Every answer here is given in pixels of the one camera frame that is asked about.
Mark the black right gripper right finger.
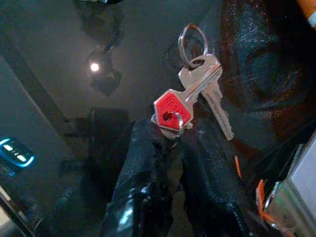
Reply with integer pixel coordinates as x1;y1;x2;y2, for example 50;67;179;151
182;122;251;237

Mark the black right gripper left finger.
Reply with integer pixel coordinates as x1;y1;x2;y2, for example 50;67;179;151
99;118;184;237

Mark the small silver key ring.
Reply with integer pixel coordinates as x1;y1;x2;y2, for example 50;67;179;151
162;111;185;136

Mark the red-capped silver key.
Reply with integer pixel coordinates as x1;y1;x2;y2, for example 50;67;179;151
151;60;223;138

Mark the plain silver key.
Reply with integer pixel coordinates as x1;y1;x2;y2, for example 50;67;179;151
178;53;235;142

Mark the large silver key ring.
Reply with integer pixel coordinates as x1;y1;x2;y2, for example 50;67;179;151
177;23;209;70

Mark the grey metal box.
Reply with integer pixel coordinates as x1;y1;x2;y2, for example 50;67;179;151
263;130;316;237

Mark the blue-lit black device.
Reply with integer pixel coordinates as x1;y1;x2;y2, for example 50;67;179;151
0;134;36;177

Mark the orange and white object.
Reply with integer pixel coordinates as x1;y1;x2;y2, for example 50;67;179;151
296;0;316;28

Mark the orange cable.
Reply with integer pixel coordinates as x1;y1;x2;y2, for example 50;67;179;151
255;179;275;223

